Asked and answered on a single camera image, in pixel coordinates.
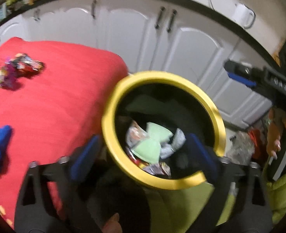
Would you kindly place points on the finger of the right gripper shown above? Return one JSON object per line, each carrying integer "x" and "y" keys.
{"x": 242, "y": 80}

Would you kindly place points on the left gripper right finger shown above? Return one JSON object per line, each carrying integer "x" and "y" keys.
{"x": 251, "y": 211}

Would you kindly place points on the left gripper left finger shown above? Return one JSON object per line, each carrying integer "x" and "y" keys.
{"x": 48, "y": 200}

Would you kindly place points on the white foam fruit net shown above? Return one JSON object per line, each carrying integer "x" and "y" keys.
{"x": 173, "y": 145}

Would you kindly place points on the energy bar wrapper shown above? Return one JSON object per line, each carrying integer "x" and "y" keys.
{"x": 25, "y": 65}

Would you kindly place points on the white plastic bag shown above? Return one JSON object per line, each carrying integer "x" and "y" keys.
{"x": 135, "y": 134}

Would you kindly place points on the yellow rimmed trash bin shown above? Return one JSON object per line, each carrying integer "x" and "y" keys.
{"x": 172, "y": 102}

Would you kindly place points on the person's right hand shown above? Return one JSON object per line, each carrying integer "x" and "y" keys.
{"x": 274, "y": 136}

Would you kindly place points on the person's left hand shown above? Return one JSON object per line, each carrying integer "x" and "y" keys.
{"x": 112, "y": 225}

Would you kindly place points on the white electric kettle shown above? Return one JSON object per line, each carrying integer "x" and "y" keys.
{"x": 244, "y": 16}

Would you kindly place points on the green sleeve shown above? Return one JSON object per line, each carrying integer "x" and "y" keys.
{"x": 176, "y": 210}

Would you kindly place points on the red floral blanket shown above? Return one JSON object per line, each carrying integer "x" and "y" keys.
{"x": 54, "y": 112}

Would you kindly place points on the purple snack wrapper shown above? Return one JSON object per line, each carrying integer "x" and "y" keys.
{"x": 8, "y": 76}

